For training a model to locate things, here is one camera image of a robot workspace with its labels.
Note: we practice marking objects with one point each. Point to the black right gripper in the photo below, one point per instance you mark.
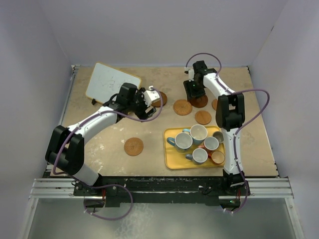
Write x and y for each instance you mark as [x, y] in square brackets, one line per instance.
[190, 92]

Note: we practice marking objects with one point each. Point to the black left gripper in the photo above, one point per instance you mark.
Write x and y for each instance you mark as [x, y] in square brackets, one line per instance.
[142, 115]

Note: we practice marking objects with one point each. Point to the dark brown wooden coaster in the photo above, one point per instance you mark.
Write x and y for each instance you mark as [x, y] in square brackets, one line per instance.
[161, 101]
[199, 102]

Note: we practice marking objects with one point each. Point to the large woven rattan coaster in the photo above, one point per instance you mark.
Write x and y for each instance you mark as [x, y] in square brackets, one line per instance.
[182, 107]

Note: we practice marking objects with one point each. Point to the light wooden round coaster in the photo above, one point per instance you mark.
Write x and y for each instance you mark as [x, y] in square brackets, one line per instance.
[203, 117]

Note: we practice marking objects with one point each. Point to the small woven rattan coaster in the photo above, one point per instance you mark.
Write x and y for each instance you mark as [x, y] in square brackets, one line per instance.
[133, 146]

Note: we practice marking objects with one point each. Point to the large light blue mug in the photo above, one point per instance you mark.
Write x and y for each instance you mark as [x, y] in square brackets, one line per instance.
[198, 133]

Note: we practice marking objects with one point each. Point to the blue patterned mug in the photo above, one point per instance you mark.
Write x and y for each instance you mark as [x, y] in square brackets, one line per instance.
[182, 142]

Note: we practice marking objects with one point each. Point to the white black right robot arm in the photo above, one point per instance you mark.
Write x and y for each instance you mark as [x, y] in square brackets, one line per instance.
[230, 116]

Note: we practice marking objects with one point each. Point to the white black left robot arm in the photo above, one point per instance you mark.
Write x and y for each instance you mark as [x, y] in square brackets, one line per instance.
[66, 147]

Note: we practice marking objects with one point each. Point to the small grey cup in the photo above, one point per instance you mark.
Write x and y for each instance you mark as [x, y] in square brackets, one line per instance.
[219, 136]

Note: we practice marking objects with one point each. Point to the small orange cup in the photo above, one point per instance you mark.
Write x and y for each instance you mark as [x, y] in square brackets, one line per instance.
[217, 157]

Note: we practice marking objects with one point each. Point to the yellow framed whiteboard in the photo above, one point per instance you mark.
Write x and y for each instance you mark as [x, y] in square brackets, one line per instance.
[106, 81]

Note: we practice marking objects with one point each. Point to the orange white mug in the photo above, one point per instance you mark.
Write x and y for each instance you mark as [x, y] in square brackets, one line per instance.
[210, 144]

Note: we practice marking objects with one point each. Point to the yellow plastic tray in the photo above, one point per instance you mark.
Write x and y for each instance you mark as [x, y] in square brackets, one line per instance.
[176, 160]

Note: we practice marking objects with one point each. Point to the grey blue mug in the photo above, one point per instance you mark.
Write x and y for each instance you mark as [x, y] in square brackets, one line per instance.
[198, 157]

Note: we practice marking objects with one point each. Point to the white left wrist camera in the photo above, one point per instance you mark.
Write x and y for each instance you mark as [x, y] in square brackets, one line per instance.
[151, 96]

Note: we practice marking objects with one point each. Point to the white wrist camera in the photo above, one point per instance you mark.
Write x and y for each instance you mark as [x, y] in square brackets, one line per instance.
[190, 72]
[151, 96]

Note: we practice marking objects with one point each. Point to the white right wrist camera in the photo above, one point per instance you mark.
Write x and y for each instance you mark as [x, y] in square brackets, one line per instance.
[190, 72]

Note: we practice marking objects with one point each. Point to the aluminium table edge rail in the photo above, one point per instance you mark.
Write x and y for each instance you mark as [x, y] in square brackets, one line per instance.
[75, 69]

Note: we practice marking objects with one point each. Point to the black aluminium robot base frame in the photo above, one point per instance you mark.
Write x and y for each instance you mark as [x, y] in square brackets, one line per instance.
[229, 192]

